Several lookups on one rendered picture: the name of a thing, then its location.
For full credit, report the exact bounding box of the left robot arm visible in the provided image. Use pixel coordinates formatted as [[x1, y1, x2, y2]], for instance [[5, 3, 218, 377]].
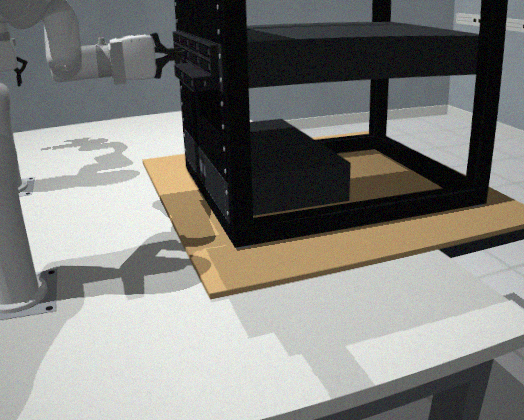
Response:
[[0, 15, 28, 192]]

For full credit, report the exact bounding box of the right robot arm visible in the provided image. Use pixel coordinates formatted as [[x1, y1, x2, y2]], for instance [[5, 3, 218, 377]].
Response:
[[0, 0, 126, 314]]

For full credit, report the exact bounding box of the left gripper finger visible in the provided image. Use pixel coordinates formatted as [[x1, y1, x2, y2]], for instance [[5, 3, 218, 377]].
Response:
[[14, 57, 27, 87]]

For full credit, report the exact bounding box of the tan flat board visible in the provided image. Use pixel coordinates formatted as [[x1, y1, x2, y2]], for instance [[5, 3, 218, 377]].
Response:
[[142, 149, 524, 299]]

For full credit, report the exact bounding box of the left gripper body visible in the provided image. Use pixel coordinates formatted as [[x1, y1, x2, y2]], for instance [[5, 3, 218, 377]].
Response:
[[0, 40, 18, 72]]

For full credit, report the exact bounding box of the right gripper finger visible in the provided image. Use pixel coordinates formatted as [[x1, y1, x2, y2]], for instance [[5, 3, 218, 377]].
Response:
[[149, 33, 186, 55], [154, 54, 186, 79]]

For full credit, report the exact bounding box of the black metal rack frame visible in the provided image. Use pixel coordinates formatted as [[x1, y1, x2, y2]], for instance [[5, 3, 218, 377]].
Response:
[[174, 0, 508, 249]]

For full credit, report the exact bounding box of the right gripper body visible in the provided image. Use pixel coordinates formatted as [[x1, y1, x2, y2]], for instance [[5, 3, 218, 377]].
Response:
[[110, 34, 156, 80]]

